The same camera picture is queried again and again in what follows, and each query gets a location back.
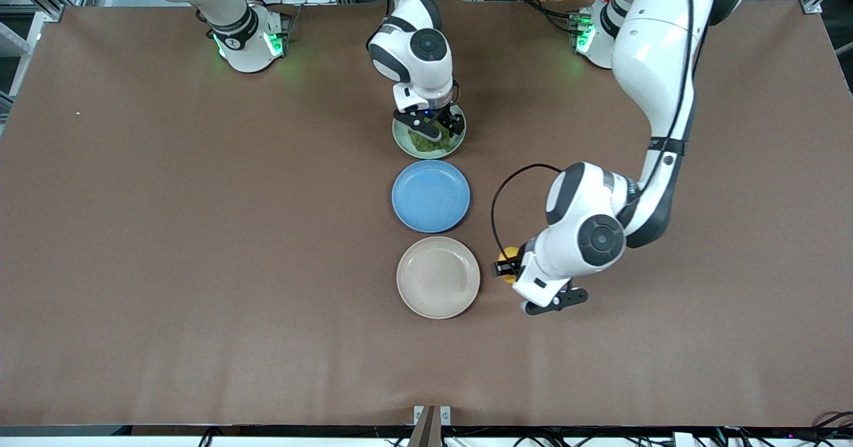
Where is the yellow lemon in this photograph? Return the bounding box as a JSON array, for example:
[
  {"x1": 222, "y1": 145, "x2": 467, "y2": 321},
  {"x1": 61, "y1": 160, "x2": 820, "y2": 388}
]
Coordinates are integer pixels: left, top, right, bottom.
[{"x1": 501, "y1": 246, "x2": 522, "y2": 285}]

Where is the green lettuce leaf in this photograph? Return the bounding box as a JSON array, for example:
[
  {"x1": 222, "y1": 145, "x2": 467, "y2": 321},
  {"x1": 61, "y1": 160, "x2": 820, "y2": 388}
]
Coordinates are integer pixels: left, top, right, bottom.
[{"x1": 408, "y1": 124, "x2": 462, "y2": 154}]

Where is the light green plate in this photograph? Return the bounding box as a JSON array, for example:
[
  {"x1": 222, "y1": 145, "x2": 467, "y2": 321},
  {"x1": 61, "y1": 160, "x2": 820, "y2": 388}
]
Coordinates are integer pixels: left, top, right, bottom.
[{"x1": 392, "y1": 94, "x2": 467, "y2": 160}]

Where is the beige plate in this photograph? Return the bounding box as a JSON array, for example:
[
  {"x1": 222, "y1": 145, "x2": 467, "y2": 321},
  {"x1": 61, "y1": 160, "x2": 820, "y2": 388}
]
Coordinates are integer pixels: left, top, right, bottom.
[{"x1": 396, "y1": 236, "x2": 481, "y2": 320}]

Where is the blue plate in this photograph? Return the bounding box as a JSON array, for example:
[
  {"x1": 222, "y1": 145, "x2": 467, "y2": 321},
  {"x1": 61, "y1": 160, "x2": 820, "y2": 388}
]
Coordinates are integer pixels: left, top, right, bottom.
[{"x1": 391, "y1": 160, "x2": 471, "y2": 234}]

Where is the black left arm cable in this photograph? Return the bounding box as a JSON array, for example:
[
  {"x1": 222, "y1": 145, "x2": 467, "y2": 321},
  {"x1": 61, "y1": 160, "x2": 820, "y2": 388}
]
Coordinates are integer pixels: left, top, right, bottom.
[{"x1": 491, "y1": 0, "x2": 707, "y2": 256}]

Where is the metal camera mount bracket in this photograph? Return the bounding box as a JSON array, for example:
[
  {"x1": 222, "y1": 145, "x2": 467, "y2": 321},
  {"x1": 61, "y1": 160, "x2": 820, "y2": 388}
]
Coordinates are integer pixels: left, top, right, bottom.
[{"x1": 413, "y1": 405, "x2": 452, "y2": 447}]

